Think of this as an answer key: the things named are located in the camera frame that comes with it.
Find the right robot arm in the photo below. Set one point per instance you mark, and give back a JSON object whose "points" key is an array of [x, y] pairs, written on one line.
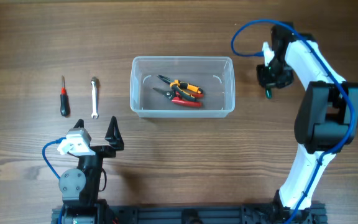
{"points": [[326, 120]]}

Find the green handle screwdriver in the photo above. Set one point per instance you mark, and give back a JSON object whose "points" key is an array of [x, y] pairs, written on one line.
{"points": [[268, 93]]}

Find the black red-collar screwdriver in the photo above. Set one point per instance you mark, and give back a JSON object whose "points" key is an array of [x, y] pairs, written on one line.
{"points": [[64, 103]]}

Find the clear plastic container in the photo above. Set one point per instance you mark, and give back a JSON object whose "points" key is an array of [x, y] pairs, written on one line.
{"points": [[214, 75]]}

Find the red handle snips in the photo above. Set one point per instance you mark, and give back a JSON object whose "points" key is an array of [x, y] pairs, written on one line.
{"points": [[176, 98]]}

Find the orange black needle-nose pliers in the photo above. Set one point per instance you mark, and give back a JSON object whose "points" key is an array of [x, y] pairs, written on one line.
{"points": [[186, 90]]}

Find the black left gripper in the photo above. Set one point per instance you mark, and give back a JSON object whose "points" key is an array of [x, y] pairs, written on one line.
{"points": [[115, 139]]}

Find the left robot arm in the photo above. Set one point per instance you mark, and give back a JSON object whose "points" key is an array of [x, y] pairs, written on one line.
{"points": [[80, 186]]}

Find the silver combination wrench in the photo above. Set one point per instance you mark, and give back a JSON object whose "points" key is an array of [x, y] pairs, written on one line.
{"points": [[94, 93]]}

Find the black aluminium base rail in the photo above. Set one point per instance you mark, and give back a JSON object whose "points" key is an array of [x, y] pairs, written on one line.
{"points": [[244, 214]]}

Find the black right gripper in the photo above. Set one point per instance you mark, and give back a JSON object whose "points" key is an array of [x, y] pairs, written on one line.
{"points": [[265, 80]]}

